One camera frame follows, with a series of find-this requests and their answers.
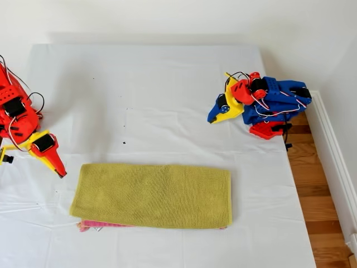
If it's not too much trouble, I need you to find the red arm's gripper camera board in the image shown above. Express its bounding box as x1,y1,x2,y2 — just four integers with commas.
0,147,15,166

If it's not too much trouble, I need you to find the green towel with pink borders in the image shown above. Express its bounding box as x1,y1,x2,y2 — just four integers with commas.
69,163,233,233

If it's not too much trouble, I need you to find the white plastic table cover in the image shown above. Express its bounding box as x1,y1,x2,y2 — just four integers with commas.
0,43,317,268

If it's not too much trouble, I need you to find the blue arm's black camera cable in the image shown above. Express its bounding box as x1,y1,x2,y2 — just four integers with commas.
282,111,292,151

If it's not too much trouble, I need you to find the white baseboard trim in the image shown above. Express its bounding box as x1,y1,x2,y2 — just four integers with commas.
305,89,357,248

